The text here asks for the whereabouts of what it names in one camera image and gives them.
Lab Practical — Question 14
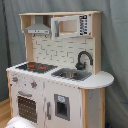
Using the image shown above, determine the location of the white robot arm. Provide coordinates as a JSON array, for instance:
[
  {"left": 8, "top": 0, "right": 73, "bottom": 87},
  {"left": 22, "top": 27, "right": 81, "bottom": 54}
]
[{"left": 5, "top": 117, "right": 35, "bottom": 128}]

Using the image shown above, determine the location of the red stove knob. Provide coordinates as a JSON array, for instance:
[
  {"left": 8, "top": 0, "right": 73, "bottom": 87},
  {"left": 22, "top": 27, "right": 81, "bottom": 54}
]
[
  {"left": 12, "top": 77, "right": 18, "bottom": 82},
  {"left": 31, "top": 81, "right": 37, "bottom": 88}
]

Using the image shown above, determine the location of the white toy microwave door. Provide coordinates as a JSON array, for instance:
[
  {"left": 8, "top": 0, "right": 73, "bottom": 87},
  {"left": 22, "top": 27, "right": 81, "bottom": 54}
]
[{"left": 51, "top": 14, "right": 91, "bottom": 39}]

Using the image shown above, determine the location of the black toy faucet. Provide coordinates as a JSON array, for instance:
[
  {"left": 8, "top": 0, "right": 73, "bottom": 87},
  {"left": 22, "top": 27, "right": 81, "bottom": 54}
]
[{"left": 75, "top": 51, "right": 93, "bottom": 71}]

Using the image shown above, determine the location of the grey range hood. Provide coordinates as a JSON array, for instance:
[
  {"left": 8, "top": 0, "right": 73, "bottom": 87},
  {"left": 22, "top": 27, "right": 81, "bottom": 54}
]
[{"left": 24, "top": 15, "right": 51, "bottom": 35}]

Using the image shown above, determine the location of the grey toy sink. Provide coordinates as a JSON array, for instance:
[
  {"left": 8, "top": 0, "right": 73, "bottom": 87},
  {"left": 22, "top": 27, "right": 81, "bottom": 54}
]
[{"left": 52, "top": 68, "right": 92, "bottom": 81}]

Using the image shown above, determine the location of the black toy stovetop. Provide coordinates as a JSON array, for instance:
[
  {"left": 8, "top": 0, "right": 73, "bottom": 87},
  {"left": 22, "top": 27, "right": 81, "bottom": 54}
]
[{"left": 18, "top": 62, "right": 55, "bottom": 73}]

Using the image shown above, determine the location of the wooden toy kitchen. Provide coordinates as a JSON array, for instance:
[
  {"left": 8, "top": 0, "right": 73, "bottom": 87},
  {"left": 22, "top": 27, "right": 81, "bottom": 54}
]
[{"left": 7, "top": 11, "right": 114, "bottom": 128}]

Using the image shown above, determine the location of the left red stove knob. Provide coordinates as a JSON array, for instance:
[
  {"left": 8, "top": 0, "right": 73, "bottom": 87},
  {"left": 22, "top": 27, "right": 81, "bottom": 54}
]
[{"left": 12, "top": 77, "right": 18, "bottom": 82}]

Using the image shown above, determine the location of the white toy oven door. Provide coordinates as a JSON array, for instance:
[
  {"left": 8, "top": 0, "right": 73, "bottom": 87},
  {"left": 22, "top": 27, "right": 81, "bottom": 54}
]
[{"left": 11, "top": 87, "right": 44, "bottom": 128}]

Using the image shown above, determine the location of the right red stove knob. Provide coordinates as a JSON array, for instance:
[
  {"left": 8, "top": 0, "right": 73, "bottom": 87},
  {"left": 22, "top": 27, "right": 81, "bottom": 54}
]
[{"left": 31, "top": 81, "right": 37, "bottom": 88}]

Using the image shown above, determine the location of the white cabinet door with dispenser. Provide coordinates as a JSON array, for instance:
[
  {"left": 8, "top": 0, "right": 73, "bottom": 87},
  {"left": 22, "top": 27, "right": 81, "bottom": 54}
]
[{"left": 46, "top": 82, "right": 82, "bottom": 128}]

